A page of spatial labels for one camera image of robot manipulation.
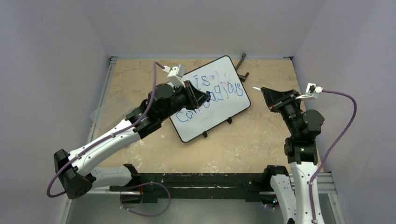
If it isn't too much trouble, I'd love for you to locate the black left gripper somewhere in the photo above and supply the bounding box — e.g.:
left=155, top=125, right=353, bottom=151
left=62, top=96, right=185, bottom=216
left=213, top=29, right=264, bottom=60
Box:
left=159, top=80, right=210, bottom=121

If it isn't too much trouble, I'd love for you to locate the white whiteboard with black frame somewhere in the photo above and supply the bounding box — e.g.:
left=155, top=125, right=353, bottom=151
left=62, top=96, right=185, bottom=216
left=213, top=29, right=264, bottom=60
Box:
left=170, top=55, right=251, bottom=143

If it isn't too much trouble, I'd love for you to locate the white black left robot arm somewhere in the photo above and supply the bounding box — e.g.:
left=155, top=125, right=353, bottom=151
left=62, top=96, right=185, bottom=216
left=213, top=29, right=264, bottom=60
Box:
left=54, top=81, right=211, bottom=199

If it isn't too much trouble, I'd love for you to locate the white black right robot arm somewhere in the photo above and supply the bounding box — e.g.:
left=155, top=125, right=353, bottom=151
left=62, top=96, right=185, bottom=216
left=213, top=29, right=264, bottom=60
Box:
left=260, top=87, right=325, bottom=224

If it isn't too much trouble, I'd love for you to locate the clear plastic screw organizer box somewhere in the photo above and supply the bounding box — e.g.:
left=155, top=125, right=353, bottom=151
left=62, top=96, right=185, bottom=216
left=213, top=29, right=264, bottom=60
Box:
left=89, top=94, right=131, bottom=127

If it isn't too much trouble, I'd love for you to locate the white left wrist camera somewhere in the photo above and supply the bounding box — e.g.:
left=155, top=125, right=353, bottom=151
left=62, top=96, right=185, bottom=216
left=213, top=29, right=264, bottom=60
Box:
left=162, top=64, right=185, bottom=88

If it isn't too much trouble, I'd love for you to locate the grey wire whiteboard stand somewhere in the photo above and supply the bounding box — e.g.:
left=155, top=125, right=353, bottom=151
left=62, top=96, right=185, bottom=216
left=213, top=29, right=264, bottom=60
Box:
left=234, top=53, right=250, bottom=83

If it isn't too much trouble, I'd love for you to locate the aluminium frame rail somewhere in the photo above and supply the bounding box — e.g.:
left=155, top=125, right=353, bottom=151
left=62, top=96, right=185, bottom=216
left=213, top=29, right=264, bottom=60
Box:
left=63, top=56, right=346, bottom=224

